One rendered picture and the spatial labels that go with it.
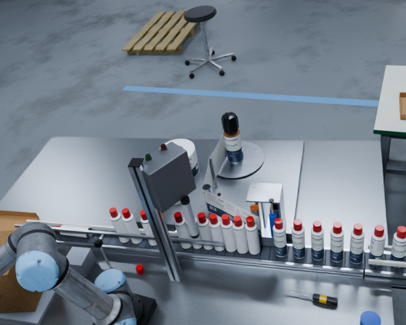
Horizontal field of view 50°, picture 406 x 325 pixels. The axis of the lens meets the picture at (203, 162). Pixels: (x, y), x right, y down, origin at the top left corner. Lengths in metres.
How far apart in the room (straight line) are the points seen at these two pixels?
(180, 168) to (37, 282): 0.60
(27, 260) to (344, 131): 3.14
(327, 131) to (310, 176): 1.71
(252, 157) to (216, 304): 0.86
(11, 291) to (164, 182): 0.84
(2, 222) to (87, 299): 1.24
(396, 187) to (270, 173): 1.44
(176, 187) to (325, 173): 0.99
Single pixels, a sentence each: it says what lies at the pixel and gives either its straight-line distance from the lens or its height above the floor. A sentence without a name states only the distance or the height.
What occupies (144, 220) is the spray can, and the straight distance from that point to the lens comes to 1.96.
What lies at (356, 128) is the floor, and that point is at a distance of 4.06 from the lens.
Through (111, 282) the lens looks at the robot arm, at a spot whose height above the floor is 1.11.
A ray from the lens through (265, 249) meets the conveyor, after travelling 1.95.
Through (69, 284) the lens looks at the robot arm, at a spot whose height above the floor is 1.34.
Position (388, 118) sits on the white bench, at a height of 0.80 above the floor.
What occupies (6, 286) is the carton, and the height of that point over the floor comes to 1.04.
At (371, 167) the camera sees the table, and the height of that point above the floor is 0.83.
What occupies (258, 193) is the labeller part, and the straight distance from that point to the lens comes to 1.81.
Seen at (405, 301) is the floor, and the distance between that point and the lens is 2.91.
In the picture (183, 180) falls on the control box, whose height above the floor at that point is 1.36.
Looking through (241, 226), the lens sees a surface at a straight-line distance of 1.83.
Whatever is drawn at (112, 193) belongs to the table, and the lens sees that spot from 2.50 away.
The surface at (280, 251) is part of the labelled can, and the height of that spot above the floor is 0.92.
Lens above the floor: 2.41
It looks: 39 degrees down
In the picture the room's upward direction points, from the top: 13 degrees counter-clockwise
